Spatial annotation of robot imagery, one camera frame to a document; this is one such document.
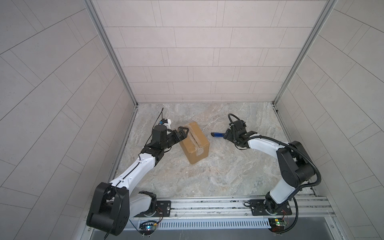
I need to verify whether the right green circuit board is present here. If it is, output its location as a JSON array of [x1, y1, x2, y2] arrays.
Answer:
[[268, 218, 287, 233]]

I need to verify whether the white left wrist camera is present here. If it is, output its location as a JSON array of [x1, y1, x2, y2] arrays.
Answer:
[[159, 119, 172, 126]]

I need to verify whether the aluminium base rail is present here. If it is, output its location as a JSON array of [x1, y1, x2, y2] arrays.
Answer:
[[128, 194, 335, 221]]

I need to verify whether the white slotted vent strip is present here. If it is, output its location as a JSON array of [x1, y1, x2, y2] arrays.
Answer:
[[158, 218, 272, 230]]

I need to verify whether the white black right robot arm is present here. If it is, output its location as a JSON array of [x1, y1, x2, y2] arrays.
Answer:
[[224, 119, 321, 215]]

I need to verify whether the aluminium right corner post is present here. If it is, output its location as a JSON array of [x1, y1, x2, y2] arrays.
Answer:
[[272, 0, 337, 108]]

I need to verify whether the brown cardboard express box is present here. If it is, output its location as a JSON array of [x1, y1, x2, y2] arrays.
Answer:
[[180, 122, 210, 165]]

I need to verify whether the aluminium corner post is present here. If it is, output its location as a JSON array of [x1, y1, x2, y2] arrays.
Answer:
[[272, 0, 337, 108], [84, 0, 138, 108]]

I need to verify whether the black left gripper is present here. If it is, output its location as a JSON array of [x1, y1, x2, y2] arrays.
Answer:
[[158, 127, 189, 151]]

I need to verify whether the black corrugated cable conduit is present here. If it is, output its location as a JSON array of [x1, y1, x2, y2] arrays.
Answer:
[[227, 113, 322, 233]]

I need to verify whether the green circuit board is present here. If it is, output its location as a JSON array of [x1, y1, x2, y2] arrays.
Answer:
[[140, 221, 158, 233], [268, 218, 287, 233]]

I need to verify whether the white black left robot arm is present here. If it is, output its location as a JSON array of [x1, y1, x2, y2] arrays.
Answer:
[[87, 124, 189, 236]]

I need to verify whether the thin black left camera cable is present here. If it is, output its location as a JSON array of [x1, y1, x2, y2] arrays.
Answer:
[[143, 107, 165, 148]]

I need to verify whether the left green circuit board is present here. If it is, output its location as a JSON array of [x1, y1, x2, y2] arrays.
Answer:
[[140, 221, 158, 233]]

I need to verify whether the aluminium left corner post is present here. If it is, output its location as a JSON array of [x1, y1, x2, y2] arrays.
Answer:
[[84, 0, 138, 108]]

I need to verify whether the blue utility knife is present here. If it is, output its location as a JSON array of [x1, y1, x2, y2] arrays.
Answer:
[[211, 132, 226, 138]]

